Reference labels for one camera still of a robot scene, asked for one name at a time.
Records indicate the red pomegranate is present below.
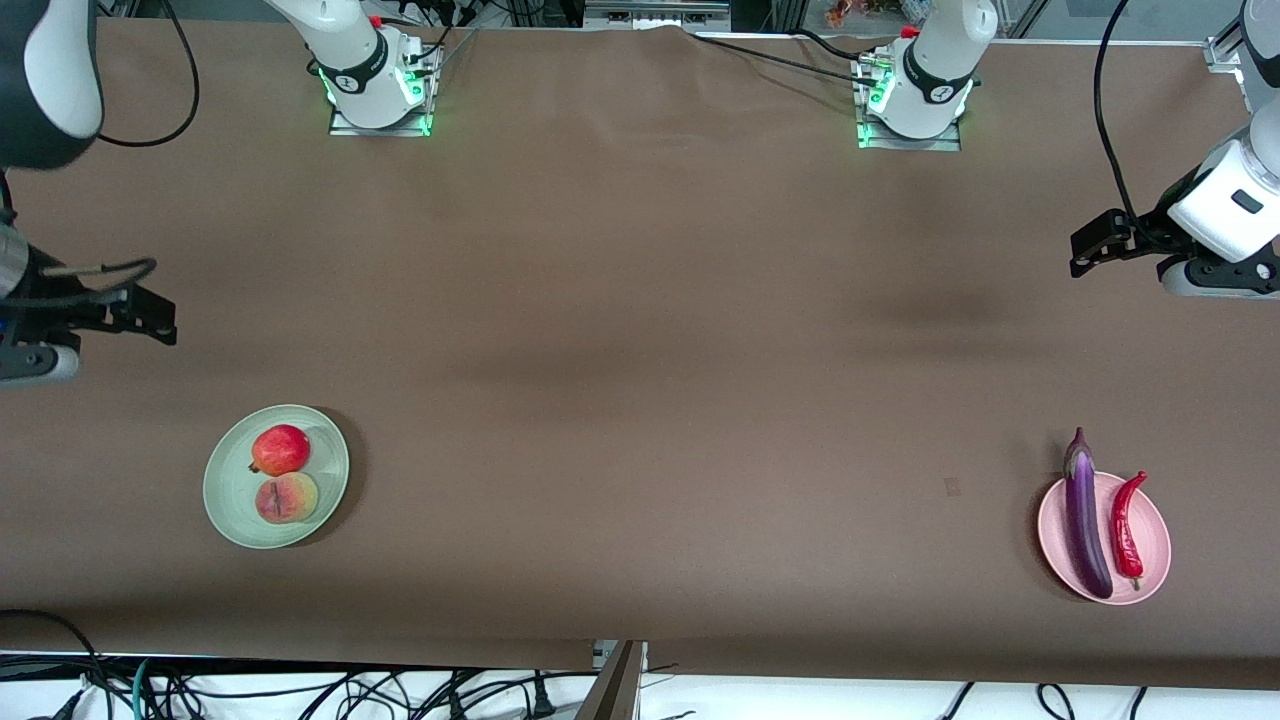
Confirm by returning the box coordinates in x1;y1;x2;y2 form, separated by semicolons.
249;424;312;477

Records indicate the yellow pink peach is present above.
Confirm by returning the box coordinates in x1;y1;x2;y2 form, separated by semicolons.
255;471;321;524

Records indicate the purple eggplant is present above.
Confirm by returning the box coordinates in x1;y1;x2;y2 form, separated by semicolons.
1063;427;1115;600

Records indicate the red chili pepper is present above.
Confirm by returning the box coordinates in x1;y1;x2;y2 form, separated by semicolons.
1110;471;1151;591

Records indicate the pale green plate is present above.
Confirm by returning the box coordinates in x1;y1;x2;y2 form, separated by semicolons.
203;404;351;550

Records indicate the pink plate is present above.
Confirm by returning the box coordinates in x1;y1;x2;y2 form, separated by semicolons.
1037;471;1172;606

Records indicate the brown table cover cloth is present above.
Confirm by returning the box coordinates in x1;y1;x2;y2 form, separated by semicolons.
0;18;1280;691

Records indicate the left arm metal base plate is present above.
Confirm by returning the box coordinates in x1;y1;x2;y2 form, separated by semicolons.
855;55;963;153

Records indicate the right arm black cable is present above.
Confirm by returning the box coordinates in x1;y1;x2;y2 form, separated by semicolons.
40;0;201;301

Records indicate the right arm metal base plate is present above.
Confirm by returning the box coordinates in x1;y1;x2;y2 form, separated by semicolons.
328;45;433;138

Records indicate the thick black cable loop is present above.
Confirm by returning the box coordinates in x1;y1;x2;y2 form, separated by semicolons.
0;610;113;720

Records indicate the short black table cable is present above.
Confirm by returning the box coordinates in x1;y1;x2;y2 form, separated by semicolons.
795;28;866;61

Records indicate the long black table cable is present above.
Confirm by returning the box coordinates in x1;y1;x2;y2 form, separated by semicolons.
690;33;881;86

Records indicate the black plug cable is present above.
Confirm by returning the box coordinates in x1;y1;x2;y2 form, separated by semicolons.
520;672;561;717

